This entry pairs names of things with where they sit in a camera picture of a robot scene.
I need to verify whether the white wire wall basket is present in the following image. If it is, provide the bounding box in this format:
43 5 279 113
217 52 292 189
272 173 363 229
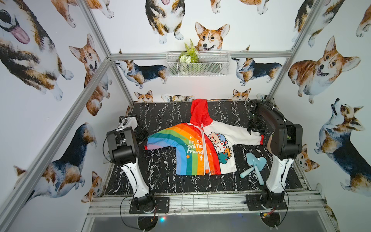
166 51 231 77

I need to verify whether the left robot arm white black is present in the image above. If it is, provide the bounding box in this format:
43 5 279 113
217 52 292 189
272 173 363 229
104 116 157 213

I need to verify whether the rainbow kids hooded jacket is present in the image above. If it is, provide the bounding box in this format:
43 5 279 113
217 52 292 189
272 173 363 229
145 99 264 176

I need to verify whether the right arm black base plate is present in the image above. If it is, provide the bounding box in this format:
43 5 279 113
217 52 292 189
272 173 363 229
245 192 288 211

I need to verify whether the beige pot green plant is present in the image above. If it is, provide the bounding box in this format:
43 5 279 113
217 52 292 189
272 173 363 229
267 132 274 154

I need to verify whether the aluminium front rail frame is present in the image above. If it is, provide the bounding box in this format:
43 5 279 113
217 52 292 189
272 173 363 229
87 191 326 218

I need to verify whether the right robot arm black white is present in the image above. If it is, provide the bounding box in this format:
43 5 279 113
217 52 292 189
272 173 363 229
248 100 303 210

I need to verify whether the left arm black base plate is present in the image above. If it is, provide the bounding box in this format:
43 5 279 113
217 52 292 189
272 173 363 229
129 197 170 214

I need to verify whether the green fern with white flower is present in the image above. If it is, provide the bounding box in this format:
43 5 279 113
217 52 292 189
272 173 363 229
179 40 200 74

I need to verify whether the light blue toy shovel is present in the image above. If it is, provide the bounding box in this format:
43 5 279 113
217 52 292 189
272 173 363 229
240 153 267 186

